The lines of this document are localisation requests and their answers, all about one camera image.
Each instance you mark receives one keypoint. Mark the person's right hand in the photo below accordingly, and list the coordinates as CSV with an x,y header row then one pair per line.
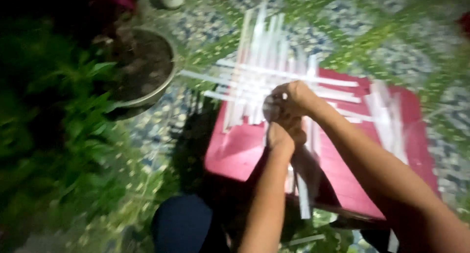
x,y
299,97

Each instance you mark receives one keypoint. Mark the person's left hand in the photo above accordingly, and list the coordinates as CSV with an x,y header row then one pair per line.
x,y
281,137

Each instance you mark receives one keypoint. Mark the person's left fingers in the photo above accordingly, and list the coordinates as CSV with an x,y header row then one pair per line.
x,y
293,125

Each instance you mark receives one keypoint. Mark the person's right fingers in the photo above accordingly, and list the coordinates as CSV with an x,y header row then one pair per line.
x,y
274,108

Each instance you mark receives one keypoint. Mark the long white plastic strip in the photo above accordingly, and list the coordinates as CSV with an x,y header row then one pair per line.
x,y
303,198

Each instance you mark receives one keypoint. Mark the woven mat of white strips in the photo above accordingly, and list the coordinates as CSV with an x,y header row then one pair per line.
x,y
257,62

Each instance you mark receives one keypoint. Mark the red plastic stool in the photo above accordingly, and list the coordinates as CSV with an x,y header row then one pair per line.
x,y
238,150

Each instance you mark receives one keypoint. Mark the loose pile of white strips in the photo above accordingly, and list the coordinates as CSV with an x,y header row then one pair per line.
x,y
387,117

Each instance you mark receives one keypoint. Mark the short white strip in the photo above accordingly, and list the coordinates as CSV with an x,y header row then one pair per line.
x,y
306,239

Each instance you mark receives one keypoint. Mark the metal pot with soil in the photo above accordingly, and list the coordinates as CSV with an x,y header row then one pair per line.
x,y
145,67

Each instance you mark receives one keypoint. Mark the person's dark blue trouser leg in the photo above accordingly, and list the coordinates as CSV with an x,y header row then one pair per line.
x,y
181,223

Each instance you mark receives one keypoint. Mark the green leafy plant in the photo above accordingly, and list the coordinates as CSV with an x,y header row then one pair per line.
x,y
47,109

